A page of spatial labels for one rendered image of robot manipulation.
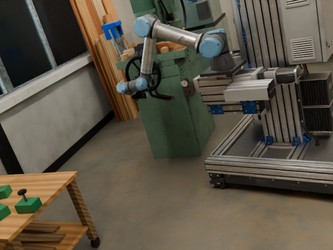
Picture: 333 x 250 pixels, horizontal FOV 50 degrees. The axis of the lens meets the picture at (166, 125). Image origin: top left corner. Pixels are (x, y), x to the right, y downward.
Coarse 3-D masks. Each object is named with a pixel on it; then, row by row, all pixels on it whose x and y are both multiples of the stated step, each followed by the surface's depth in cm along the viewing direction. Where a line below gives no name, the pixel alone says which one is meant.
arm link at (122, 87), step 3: (117, 84) 235; (120, 84) 234; (123, 84) 233; (126, 84) 234; (117, 87) 235; (120, 87) 234; (123, 87) 233; (126, 87) 234; (117, 90) 235; (120, 90) 234; (123, 90) 233; (126, 90) 235; (123, 93) 236; (126, 93) 238; (129, 93) 240
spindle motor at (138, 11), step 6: (132, 0) 273; (138, 0) 271; (144, 0) 271; (150, 0) 275; (132, 6) 277; (138, 6) 273; (144, 6) 273; (150, 6) 275; (138, 12) 275; (144, 12) 274; (150, 12) 275
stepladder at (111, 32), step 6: (108, 24) 356; (114, 24) 354; (120, 24) 366; (108, 30) 357; (114, 30) 355; (120, 30) 370; (108, 36) 360; (114, 36) 358; (120, 36) 371; (114, 42) 359; (120, 42) 375; (114, 48) 363; (120, 48) 364; (126, 48) 376; (120, 54) 362
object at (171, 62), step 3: (168, 60) 275; (171, 60) 274; (174, 60) 275; (177, 60) 281; (159, 63) 279; (162, 63) 278; (165, 63) 277; (168, 63) 276; (171, 63) 275; (174, 63) 275; (153, 66) 282; (159, 66) 280; (162, 66) 279; (129, 69) 290; (132, 69) 289; (135, 69) 288
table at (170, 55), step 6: (186, 48) 272; (162, 54) 275; (168, 54) 273; (174, 54) 271; (180, 54) 270; (186, 54) 271; (120, 60) 297; (126, 60) 290; (156, 60) 272; (162, 60) 277; (120, 66) 291; (132, 66) 288; (138, 66) 275
